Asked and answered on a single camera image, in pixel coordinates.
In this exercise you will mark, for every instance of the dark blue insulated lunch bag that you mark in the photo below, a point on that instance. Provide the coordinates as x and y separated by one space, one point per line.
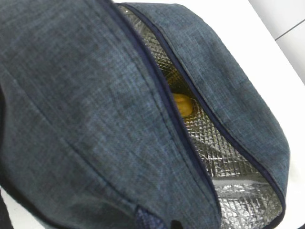
91 137

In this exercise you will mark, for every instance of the yellow squash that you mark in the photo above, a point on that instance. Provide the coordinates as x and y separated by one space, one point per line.
184 104

